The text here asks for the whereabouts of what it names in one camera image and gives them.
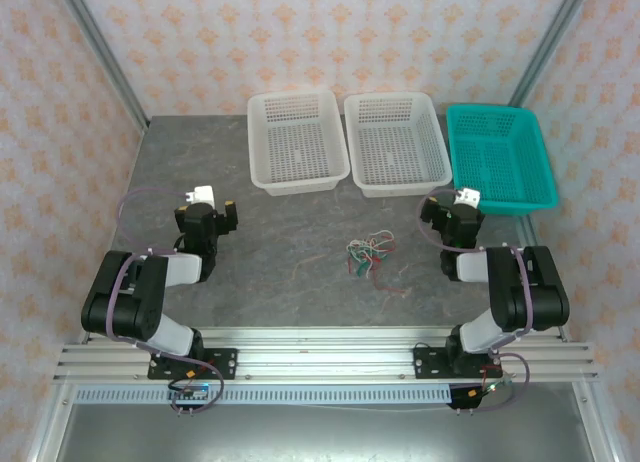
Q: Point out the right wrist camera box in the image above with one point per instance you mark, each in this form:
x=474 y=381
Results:
x=469 y=197

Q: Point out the aluminium frame post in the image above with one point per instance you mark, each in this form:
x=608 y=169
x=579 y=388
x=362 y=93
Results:
x=105 y=57
x=550 y=42

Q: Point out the white plastic basket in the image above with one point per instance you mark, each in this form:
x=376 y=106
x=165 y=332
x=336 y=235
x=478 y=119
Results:
x=297 y=147
x=400 y=149

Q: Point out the small electronics board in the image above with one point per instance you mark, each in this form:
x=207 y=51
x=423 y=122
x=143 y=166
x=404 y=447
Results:
x=192 y=393
x=492 y=388

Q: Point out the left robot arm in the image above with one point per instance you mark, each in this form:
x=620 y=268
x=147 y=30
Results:
x=135 y=302

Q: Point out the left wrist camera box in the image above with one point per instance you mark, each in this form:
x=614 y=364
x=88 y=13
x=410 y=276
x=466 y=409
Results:
x=202 y=193

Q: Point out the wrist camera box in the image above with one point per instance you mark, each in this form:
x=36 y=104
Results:
x=469 y=197
x=202 y=193

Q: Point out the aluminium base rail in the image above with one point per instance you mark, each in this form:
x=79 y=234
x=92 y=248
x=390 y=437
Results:
x=325 y=357

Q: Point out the grey metal shelf panel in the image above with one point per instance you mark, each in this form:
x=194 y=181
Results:
x=325 y=437

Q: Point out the teal plastic basket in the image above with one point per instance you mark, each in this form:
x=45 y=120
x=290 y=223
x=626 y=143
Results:
x=505 y=157

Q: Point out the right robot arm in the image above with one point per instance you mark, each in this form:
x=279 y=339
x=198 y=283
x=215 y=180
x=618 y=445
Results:
x=525 y=292

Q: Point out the aluminium frame bar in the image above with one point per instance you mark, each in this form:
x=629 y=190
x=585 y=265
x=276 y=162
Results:
x=50 y=432
x=597 y=432

